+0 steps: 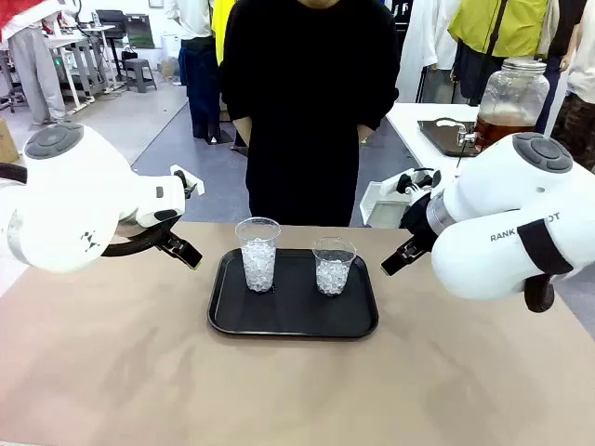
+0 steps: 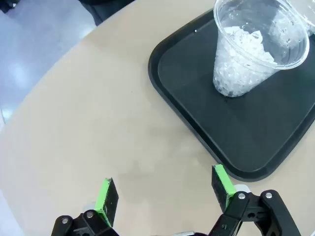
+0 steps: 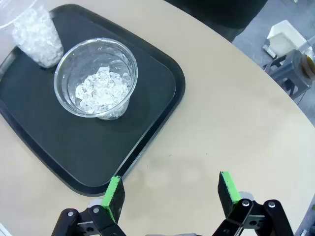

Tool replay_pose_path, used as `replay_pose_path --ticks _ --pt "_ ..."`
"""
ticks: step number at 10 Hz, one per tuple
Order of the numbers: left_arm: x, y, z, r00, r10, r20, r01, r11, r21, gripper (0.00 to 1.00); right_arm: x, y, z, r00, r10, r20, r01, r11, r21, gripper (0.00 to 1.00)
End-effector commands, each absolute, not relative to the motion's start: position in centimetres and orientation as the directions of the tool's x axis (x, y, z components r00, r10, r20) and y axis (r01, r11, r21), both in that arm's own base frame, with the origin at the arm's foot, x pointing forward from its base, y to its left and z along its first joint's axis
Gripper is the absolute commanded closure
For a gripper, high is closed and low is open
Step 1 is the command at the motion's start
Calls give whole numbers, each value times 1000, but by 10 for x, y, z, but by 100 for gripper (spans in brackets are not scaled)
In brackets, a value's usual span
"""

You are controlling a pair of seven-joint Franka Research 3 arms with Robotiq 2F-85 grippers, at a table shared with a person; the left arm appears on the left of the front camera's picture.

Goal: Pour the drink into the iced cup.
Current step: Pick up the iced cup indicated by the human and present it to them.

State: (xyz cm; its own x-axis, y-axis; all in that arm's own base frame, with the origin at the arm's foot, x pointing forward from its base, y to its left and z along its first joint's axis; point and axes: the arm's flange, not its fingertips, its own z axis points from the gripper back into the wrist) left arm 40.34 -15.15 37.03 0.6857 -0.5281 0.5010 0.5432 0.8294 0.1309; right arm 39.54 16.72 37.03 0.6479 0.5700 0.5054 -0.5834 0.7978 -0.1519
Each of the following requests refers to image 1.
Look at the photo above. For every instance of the white box appliance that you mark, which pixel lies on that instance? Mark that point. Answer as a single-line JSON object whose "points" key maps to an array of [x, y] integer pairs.
{"points": [[170, 46]]}

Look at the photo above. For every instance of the mannequin white shirt navy skirt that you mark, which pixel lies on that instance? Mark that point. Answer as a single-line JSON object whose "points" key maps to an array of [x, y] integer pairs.
{"points": [[200, 83]]}

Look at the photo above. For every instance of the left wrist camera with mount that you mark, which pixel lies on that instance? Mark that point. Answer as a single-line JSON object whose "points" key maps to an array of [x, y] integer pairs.
{"points": [[193, 186]]}

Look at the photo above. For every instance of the white workshop desk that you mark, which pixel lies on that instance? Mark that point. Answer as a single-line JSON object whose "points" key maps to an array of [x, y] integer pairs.
{"points": [[79, 32]]}

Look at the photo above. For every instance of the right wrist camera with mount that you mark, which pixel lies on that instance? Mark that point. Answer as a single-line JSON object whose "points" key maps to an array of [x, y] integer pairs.
{"points": [[420, 181]]}

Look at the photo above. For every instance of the white plastic bin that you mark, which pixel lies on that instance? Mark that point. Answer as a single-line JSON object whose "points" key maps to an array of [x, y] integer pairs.
{"points": [[372, 200]]}

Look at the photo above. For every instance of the yellow hanging garment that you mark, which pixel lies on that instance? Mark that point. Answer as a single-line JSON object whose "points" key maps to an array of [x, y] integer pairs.
{"points": [[219, 32]]}

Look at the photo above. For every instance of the brown cardboard box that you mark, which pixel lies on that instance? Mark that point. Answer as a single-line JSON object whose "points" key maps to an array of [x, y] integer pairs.
{"points": [[7, 144]]}

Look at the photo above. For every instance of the large black serving tray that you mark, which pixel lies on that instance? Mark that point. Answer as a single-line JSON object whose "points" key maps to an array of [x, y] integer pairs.
{"points": [[302, 311]]}

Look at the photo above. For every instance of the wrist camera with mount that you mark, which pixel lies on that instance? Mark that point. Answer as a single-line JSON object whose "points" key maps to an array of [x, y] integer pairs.
{"points": [[193, 186], [420, 181]]}

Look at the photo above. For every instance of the mannequin in black vest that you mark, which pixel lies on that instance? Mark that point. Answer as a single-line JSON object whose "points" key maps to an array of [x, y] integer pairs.
{"points": [[564, 28]]}

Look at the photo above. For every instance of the glass drink dispenser jar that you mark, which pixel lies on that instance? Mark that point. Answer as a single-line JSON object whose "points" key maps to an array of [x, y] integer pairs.
{"points": [[511, 93]]}

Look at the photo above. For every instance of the mannequin in camouflage trousers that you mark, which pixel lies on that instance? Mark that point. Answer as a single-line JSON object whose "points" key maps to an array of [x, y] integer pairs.
{"points": [[581, 116]]}

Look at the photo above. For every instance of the mannequin in lime jacket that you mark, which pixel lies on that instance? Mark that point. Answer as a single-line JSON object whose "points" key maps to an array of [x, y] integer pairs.
{"points": [[502, 23]]}

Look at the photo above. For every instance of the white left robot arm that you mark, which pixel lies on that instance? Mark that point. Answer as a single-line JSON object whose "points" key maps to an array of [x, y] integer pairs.
{"points": [[70, 195]]}

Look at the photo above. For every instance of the short clear plastic iced cup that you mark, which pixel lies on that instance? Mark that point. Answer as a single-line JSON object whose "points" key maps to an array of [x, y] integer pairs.
{"points": [[332, 279]]}

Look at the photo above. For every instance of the person in black shirt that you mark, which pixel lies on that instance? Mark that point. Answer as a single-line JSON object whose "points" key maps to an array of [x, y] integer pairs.
{"points": [[302, 116]]}

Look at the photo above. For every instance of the mannequin in grey trousers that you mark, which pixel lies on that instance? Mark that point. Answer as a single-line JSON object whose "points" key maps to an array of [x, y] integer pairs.
{"points": [[35, 69]]}

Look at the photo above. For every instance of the hanging white coat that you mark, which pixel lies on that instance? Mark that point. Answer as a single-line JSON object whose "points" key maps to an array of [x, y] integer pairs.
{"points": [[418, 37]]}

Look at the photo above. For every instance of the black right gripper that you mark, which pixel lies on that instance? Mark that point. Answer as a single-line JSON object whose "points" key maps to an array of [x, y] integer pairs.
{"points": [[420, 218]]}

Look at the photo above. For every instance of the tall clear plastic iced cup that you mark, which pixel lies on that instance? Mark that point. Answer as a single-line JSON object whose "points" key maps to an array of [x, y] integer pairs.
{"points": [[258, 274]]}

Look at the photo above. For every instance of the small black tray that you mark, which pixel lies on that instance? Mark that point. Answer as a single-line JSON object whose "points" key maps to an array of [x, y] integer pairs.
{"points": [[441, 139]]}

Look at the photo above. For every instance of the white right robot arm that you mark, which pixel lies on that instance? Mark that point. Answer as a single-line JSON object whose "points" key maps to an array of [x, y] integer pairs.
{"points": [[488, 260]]}

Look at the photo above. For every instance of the grey plastic step stool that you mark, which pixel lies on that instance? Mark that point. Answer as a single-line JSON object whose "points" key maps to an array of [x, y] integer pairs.
{"points": [[139, 74]]}

